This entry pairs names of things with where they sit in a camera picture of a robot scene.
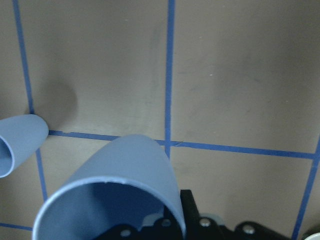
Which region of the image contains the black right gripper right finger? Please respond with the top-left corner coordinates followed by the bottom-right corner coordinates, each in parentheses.
top-left (180, 189), bottom-right (287, 240)

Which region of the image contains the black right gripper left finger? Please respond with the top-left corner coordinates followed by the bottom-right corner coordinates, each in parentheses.
top-left (94, 206), bottom-right (184, 240)

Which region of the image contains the blue cup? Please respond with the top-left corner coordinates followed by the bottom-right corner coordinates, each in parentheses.
top-left (0, 114), bottom-right (49, 178)
top-left (32, 134), bottom-right (187, 240)

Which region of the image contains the mint green bowl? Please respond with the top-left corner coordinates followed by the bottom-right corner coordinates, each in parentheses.
top-left (304, 232), bottom-right (320, 240)

